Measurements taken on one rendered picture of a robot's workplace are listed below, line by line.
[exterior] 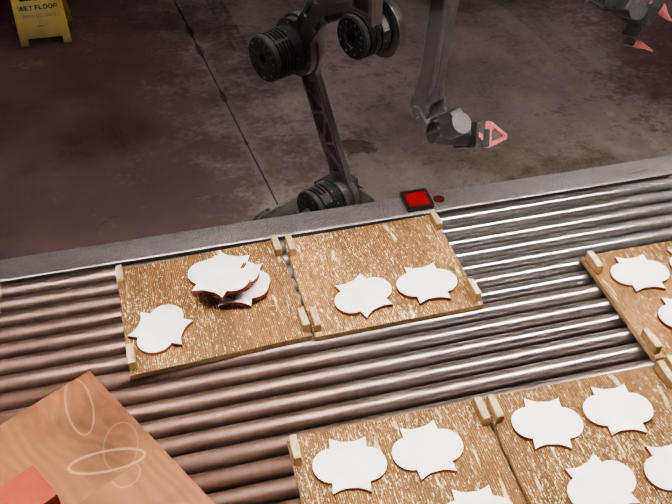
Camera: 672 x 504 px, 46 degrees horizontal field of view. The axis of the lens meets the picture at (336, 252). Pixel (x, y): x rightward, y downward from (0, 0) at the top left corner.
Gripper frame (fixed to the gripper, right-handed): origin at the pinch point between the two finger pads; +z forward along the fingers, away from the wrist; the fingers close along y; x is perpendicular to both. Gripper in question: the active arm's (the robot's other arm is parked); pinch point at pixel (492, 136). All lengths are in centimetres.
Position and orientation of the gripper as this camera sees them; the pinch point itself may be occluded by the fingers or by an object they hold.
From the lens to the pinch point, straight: 218.9
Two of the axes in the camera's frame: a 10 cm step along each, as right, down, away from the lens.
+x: 0.3, -10.0, -0.7
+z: 8.9, -0.1, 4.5
